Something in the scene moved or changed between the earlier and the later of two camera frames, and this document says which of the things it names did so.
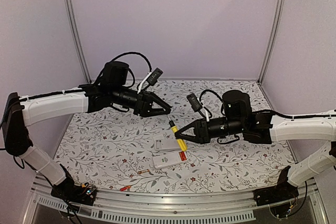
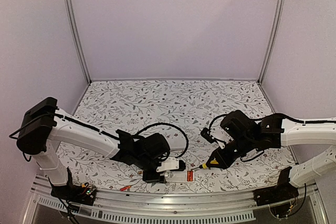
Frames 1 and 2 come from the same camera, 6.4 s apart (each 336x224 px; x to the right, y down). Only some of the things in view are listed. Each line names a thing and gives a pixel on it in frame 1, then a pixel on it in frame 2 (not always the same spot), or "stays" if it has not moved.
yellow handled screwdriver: (180, 142) to (204, 166)
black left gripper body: (140, 104) to (147, 178)
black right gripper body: (203, 132) to (227, 161)
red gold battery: (125, 188) stays
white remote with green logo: (170, 159) to (179, 176)
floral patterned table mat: (112, 151) stays
